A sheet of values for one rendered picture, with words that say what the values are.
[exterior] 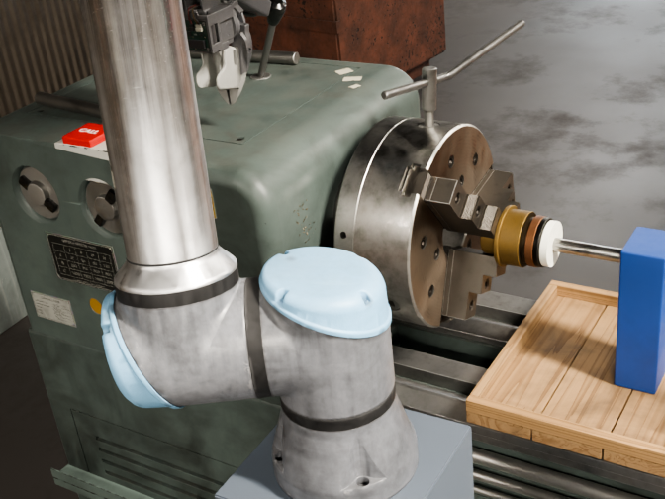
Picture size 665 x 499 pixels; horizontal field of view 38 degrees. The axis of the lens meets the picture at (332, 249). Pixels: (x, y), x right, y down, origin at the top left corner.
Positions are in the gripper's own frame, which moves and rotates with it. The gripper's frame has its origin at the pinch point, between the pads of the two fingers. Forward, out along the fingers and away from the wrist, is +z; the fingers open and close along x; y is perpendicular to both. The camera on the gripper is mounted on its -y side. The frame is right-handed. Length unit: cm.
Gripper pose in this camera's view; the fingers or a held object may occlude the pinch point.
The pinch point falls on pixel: (233, 93)
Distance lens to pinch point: 143.5
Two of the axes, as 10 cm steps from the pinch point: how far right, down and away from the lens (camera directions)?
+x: 8.5, 1.7, -4.9
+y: -5.1, 4.6, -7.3
